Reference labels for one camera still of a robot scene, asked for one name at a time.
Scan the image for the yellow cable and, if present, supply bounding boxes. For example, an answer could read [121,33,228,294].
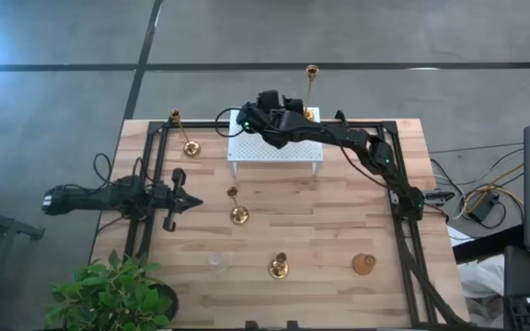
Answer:
[462,163,524,217]

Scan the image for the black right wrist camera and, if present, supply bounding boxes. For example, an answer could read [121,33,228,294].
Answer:
[236,102,267,135]

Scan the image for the black power adapter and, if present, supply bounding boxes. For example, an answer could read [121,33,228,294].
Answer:
[469,190,501,223]

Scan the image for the grey floor cable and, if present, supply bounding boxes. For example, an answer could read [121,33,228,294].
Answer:
[430,141,526,155]

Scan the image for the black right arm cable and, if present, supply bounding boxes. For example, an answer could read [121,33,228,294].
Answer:
[213,107,248,139]

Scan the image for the white perforated metal shelf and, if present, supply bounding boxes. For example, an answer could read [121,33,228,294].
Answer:
[226,106,325,178]

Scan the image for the black aluminium table frame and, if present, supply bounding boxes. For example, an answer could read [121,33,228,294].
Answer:
[123,109,476,331]

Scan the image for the clear glass candle holder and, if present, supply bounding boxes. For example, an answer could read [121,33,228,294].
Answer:
[207,252,230,274]

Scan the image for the green leafy plant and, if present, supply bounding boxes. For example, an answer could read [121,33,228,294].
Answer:
[43,249,174,331]

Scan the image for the medium brass candlestick holder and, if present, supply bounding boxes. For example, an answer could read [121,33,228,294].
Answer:
[168,108,202,158]

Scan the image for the white bag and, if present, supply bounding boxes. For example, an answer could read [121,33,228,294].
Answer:
[456,254,508,328]

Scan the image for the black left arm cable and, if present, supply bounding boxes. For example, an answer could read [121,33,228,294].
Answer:
[92,152,156,222]

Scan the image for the black plant pot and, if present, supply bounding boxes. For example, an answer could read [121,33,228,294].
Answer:
[147,280,180,325]

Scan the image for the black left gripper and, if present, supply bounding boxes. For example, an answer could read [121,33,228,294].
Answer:
[151,167,203,233]

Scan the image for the short brass candlestick holder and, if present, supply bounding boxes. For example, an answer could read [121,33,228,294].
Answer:
[268,251,290,280]

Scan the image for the black beam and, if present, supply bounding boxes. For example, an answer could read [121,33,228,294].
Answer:
[451,223,526,264]

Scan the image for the amber glass candle holder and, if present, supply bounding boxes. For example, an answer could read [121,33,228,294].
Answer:
[351,253,377,277]

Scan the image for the white paper sheet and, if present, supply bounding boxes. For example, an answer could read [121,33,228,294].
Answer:
[446,224,474,247]

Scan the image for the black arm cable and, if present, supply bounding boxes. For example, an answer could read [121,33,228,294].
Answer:
[213,107,248,139]
[92,152,156,222]

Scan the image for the tall brass candlestick holder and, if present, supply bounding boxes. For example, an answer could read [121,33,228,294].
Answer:
[225,185,250,226]
[302,63,320,123]

